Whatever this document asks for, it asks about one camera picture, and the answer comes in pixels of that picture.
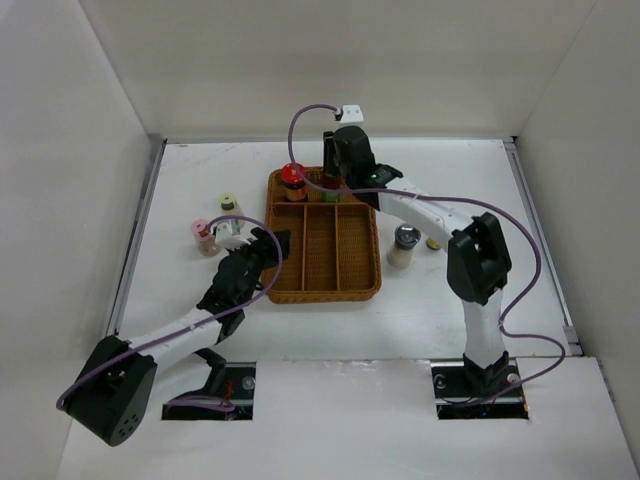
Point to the yellow lid spice jar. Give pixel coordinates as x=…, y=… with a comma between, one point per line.
x=231, y=209

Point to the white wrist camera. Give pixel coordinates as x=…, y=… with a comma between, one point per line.
x=349, y=115
x=228, y=235

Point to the small yellow label bottle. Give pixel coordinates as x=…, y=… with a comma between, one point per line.
x=433, y=244

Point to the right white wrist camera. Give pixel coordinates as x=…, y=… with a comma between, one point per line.
x=349, y=115

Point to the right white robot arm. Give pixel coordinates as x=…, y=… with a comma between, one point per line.
x=478, y=261

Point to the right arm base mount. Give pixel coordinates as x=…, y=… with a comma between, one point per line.
x=457, y=398

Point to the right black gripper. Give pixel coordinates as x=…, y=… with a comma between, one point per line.
x=329, y=151

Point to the red lid sauce jar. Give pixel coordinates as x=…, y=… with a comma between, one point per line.
x=293, y=178

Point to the brown wicker divided basket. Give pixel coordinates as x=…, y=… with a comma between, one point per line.
x=334, y=248

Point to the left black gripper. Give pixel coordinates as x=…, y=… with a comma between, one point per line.
x=264, y=246

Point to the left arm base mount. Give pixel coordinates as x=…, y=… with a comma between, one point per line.
x=227, y=394

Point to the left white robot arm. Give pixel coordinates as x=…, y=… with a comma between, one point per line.
x=111, y=394

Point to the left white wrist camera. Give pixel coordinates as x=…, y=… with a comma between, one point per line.
x=228, y=235

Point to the pink lid spice jar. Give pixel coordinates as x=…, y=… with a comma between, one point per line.
x=205, y=240

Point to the green label yellow cap bottle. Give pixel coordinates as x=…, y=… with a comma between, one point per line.
x=330, y=184

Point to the grey lid white shaker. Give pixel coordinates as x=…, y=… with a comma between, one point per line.
x=406, y=238

